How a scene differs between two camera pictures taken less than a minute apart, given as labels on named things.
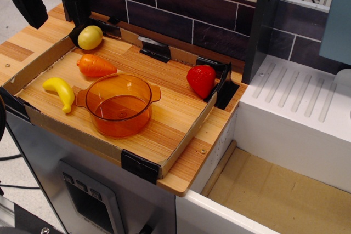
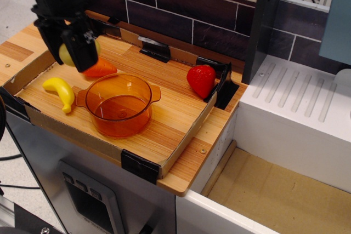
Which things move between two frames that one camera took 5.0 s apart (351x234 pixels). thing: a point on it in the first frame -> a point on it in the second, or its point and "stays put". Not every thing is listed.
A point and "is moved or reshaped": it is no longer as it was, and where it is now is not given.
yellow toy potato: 89,37 is moved or reshaped
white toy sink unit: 283,166 stays put
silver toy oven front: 89,190 stays put
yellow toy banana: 63,90 stays put
